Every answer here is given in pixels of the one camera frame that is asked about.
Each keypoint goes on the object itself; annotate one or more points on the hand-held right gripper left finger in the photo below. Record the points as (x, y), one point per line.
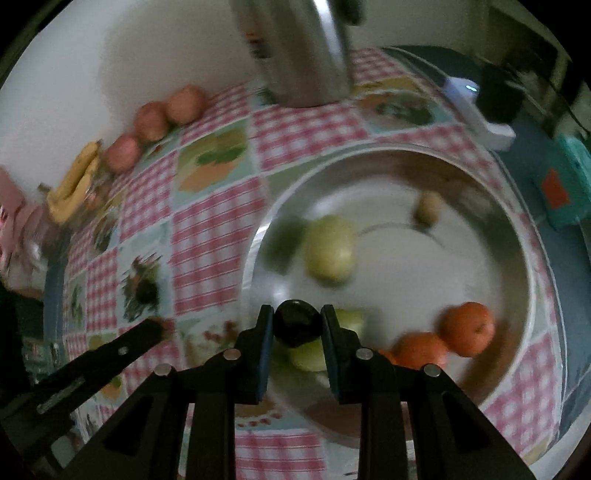
(264, 355)

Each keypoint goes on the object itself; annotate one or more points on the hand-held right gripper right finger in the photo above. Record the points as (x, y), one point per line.
(334, 360)

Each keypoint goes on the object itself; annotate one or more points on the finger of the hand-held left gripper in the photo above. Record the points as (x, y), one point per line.
(120, 357)

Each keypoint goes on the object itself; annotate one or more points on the green apple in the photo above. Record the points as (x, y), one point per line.
(308, 359)
(330, 249)

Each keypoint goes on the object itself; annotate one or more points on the dark plum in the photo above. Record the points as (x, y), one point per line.
(298, 325)

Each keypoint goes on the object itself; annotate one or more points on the orange tangerine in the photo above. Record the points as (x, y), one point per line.
(422, 351)
(466, 328)

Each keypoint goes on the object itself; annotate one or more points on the stainless steel bowl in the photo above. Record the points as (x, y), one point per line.
(392, 277)

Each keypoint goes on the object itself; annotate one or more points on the small green-brown fruit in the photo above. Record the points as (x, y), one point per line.
(429, 208)

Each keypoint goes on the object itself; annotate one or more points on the checked fruit-print tablecloth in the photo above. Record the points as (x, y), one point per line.
(217, 221)

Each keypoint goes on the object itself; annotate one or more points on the yellow banana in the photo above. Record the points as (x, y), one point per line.
(69, 199)
(88, 158)

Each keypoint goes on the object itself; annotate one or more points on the red apple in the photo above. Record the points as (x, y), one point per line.
(121, 154)
(150, 121)
(185, 104)

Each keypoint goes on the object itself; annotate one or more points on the white device with light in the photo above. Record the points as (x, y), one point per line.
(489, 128)

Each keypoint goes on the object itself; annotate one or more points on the teal box with red label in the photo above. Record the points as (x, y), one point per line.
(572, 194)

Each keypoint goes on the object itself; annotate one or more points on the stainless steel kettle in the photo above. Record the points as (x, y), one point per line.
(300, 55)

